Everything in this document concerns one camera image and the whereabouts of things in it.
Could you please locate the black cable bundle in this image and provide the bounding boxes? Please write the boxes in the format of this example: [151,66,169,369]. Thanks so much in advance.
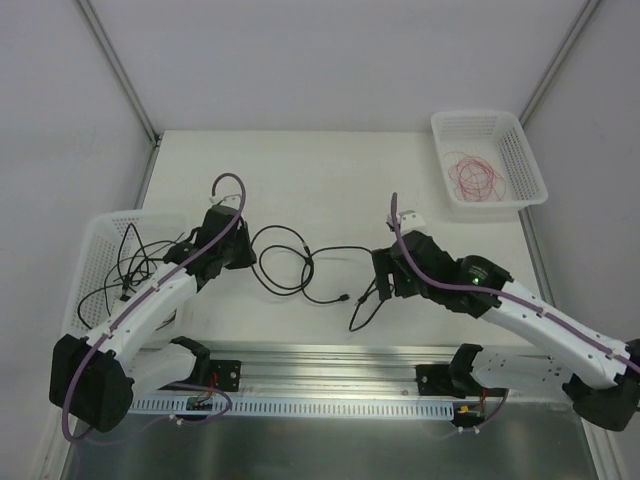
[249,224,386,334]

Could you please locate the thin black cable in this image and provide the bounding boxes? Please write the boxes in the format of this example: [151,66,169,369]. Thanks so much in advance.
[102,222,184,301]

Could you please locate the thin red wire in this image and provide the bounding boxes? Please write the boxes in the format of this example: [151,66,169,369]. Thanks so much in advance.
[440,147,509,204]

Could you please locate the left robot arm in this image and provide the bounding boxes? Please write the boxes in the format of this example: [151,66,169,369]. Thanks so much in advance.
[49,205,256,433]

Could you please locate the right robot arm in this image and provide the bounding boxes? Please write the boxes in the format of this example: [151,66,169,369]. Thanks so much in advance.
[372,231,639,432]

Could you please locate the left white plastic basket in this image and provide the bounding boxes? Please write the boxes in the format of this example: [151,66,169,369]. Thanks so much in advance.
[62,210,190,338]

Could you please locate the white plastic basket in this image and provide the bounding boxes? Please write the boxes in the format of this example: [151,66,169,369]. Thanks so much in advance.
[62,210,190,338]
[430,110,548,220]

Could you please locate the right white plastic basket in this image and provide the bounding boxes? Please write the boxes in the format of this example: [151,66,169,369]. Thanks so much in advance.
[430,110,548,220]

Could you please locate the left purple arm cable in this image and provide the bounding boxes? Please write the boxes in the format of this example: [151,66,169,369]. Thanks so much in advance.
[62,173,249,444]

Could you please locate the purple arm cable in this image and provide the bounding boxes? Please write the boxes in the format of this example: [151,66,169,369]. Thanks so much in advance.
[62,173,249,444]
[389,192,640,374]

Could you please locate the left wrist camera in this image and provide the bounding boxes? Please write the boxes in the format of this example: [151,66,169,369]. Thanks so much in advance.
[209,193,242,209]

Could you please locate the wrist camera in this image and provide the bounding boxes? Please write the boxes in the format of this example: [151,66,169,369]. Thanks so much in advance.
[396,210,426,235]
[209,193,242,209]

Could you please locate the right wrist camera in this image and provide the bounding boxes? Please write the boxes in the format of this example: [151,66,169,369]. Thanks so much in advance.
[396,210,426,235]

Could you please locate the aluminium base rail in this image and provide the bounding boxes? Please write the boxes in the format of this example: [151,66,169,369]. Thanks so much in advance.
[134,341,576,405]

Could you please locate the white slotted cable duct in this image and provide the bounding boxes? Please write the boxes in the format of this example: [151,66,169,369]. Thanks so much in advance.
[129,394,454,421]

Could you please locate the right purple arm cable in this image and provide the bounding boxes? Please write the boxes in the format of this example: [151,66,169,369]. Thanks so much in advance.
[389,192,640,374]

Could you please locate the left aluminium frame post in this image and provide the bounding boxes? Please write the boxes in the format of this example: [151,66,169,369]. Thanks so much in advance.
[74,0,161,147]

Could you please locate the aluminium frame post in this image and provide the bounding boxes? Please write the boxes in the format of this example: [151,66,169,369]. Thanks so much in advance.
[519,0,605,128]
[74,0,161,147]

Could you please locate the right aluminium frame post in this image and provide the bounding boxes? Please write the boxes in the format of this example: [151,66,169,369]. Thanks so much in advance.
[519,0,605,128]

